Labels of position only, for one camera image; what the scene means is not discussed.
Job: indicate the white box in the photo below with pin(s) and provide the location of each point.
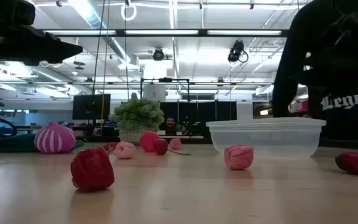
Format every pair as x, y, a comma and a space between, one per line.
154, 92

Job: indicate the round black overhead camera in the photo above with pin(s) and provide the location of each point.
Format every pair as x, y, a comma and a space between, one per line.
158, 54

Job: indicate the small pink raspberry toy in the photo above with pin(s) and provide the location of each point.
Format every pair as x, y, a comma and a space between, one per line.
175, 143

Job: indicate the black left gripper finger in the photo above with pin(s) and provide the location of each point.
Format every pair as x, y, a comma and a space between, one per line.
68, 49

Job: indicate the purple white striped onion toy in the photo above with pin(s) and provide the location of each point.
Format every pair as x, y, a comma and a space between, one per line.
54, 138

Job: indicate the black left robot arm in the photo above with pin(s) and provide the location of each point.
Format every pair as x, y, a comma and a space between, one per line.
5, 11

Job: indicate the light pink garlic toy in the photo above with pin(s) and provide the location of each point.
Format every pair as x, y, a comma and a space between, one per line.
124, 150

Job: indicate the black metal frame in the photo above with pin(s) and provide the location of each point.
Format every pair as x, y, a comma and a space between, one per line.
179, 80

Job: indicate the red bell pepper toy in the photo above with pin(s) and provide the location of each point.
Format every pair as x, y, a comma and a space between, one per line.
92, 169

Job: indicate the dark red strawberry toy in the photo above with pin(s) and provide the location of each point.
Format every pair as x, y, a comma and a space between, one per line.
353, 163

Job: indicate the clear plastic tupperware container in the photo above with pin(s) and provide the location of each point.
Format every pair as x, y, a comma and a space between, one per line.
266, 137

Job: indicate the black monitor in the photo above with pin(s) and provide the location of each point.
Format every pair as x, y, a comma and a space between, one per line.
91, 106

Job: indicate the red cherry toy with stem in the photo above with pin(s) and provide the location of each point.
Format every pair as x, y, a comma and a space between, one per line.
160, 147

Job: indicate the dark green folded cloth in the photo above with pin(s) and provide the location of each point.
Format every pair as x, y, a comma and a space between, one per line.
11, 143

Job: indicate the black partition panels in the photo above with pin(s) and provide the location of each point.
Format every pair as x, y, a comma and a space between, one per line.
204, 118

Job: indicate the black overhead frame beam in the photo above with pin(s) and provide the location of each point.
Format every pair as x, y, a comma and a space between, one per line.
160, 32

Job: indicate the green plant in white pot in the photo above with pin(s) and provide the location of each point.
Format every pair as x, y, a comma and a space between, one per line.
137, 116

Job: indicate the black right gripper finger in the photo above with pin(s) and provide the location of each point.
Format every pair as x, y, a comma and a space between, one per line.
309, 77

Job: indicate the round red tomato toy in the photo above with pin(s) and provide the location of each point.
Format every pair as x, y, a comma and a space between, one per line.
148, 140

